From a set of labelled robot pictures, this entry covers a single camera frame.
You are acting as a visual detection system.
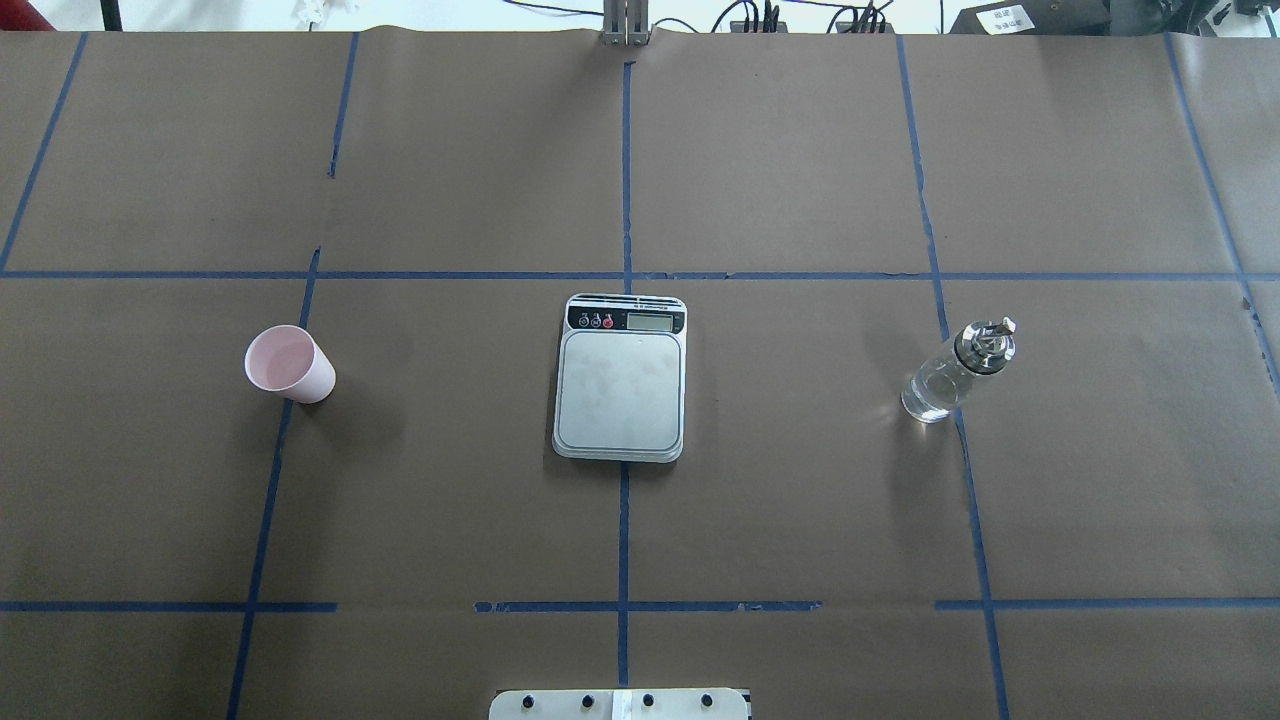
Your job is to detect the aluminium frame post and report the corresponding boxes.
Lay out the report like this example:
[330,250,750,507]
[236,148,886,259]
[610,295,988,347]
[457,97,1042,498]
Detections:
[600,0,652,47]

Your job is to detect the digital kitchen scale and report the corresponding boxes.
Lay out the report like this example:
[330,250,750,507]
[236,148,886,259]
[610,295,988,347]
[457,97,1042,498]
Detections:
[550,293,689,464]

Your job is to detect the glass sauce bottle metal cap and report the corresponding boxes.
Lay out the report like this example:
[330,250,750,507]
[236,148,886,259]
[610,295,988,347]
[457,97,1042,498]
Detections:
[900,316,1018,424]

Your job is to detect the pink plastic cup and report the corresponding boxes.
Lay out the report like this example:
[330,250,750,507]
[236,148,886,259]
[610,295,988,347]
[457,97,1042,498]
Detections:
[243,325,337,404]

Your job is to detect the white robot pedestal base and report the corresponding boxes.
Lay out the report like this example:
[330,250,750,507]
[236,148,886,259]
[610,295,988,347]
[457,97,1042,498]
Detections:
[488,687,753,719]

